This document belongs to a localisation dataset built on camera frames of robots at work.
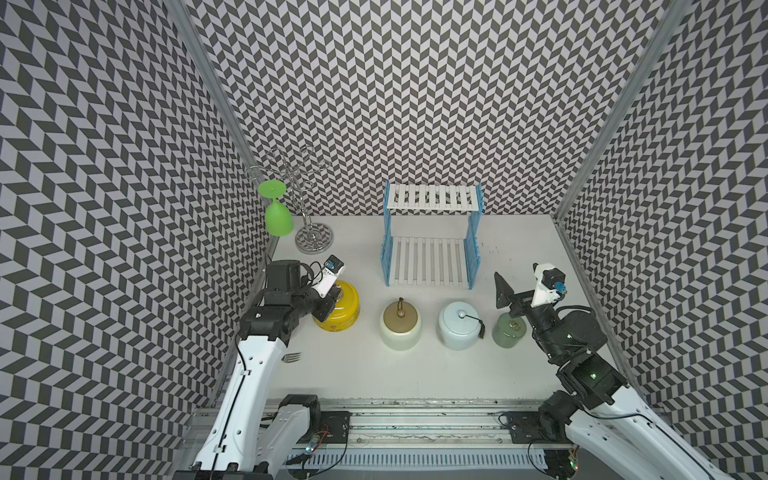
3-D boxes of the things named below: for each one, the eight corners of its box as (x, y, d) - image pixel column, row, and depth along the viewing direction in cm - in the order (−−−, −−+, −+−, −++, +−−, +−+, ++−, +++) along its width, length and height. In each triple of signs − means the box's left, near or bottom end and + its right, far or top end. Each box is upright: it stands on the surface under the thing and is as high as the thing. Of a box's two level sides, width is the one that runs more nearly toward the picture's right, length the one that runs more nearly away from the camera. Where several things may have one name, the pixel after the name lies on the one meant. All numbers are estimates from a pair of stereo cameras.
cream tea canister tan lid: (381, 350, 87) (380, 336, 79) (383, 314, 94) (381, 298, 86) (420, 350, 87) (422, 336, 79) (418, 314, 94) (420, 298, 86)
